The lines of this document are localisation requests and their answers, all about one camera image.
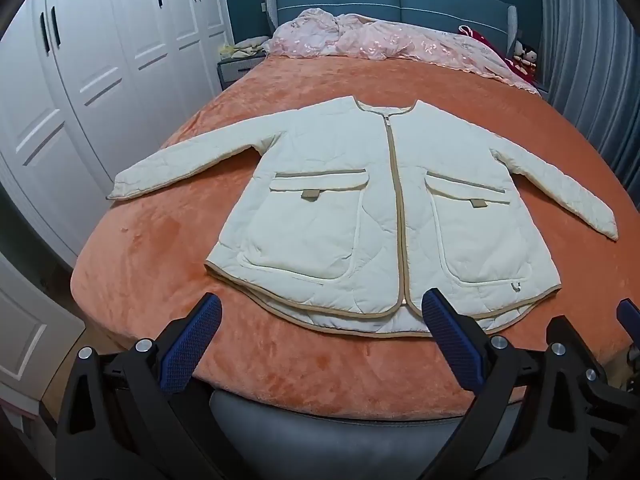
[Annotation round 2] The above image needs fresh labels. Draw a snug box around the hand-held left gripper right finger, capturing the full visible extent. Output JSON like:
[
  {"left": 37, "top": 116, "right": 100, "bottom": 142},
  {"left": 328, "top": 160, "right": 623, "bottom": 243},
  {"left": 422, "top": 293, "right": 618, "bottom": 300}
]
[{"left": 421, "top": 289, "right": 608, "bottom": 480}]

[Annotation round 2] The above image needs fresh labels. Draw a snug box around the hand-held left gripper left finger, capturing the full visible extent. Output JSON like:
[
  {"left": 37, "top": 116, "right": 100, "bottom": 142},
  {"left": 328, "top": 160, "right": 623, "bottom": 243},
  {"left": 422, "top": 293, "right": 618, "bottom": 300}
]
[{"left": 55, "top": 292, "right": 251, "bottom": 480}]

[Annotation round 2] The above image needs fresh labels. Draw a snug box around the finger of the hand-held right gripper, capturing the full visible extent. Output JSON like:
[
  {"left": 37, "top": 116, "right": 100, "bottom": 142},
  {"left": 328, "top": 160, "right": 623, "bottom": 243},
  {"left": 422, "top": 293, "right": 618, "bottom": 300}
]
[
  {"left": 616, "top": 299, "right": 640, "bottom": 353},
  {"left": 580, "top": 366, "right": 640, "bottom": 411}
]

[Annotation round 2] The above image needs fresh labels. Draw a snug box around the cream quilted jacket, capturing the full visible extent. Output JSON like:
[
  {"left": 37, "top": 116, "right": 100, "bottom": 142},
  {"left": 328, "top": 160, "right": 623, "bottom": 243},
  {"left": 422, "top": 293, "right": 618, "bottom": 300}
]
[{"left": 106, "top": 95, "right": 619, "bottom": 336}]

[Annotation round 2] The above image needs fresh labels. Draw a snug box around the orange plush bed blanket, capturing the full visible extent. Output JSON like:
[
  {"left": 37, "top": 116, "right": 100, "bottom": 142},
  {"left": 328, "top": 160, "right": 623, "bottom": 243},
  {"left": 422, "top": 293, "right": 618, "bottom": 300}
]
[{"left": 70, "top": 54, "right": 640, "bottom": 422}]

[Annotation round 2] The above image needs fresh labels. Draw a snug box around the grey bed footboard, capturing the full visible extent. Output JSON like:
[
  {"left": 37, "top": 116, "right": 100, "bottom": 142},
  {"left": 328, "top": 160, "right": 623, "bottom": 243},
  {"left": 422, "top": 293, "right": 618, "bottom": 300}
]
[{"left": 209, "top": 389, "right": 481, "bottom": 480}]

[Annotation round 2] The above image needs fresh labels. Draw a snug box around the white panel door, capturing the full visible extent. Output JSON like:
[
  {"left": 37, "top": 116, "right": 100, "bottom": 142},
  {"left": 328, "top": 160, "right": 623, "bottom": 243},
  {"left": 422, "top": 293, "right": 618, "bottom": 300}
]
[{"left": 0, "top": 255, "right": 87, "bottom": 401}]

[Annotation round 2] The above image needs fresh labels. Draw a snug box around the grey blue curtain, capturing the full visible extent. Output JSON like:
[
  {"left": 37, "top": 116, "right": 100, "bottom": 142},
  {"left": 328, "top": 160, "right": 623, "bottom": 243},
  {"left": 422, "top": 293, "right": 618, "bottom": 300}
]
[{"left": 537, "top": 0, "right": 640, "bottom": 201}]

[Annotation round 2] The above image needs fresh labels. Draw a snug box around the grey nightstand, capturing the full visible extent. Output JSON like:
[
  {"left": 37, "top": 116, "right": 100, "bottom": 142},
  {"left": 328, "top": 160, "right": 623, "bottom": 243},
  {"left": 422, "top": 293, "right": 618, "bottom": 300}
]
[{"left": 216, "top": 55, "right": 266, "bottom": 93}]

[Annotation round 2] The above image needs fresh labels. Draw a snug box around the white wardrobe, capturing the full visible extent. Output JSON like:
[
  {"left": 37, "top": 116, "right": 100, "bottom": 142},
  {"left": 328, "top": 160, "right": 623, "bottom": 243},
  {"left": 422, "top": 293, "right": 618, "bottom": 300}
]
[{"left": 0, "top": 0, "right": 236, "bottom": 271}]

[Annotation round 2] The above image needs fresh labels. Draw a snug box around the beige cloth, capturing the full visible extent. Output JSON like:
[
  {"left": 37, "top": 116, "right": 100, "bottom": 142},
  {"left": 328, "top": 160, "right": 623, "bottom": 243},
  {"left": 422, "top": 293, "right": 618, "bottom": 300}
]
[{"left": 220, "top": 36, "right": 271, "bottom": 61}]

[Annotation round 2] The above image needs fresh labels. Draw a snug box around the red pillow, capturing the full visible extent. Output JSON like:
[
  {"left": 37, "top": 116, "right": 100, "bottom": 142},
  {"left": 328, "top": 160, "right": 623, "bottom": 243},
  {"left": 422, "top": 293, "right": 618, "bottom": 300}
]
[{"left": 457, "top": 25, "right": 536, "bottom": 83}]

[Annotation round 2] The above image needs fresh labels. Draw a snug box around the pink lace quilt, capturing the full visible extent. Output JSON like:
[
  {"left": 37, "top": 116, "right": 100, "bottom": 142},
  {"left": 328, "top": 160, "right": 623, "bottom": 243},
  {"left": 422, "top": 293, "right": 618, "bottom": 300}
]
[{"left": 262, "top": 8, "right": 543, "bottom": 96}]

